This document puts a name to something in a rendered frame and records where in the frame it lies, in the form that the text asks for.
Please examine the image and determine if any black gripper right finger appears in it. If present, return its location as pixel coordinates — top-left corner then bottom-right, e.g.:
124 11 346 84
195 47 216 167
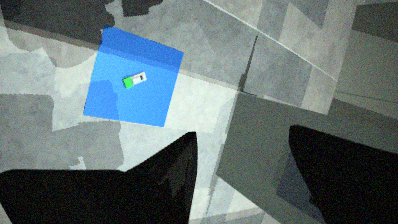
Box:
289 125 398 224

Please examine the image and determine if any blue square zone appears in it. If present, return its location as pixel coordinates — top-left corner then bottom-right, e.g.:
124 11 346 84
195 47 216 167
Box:
83 25 184 127

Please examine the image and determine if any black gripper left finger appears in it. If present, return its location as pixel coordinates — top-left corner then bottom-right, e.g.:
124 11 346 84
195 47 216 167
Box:
0 132 198 224

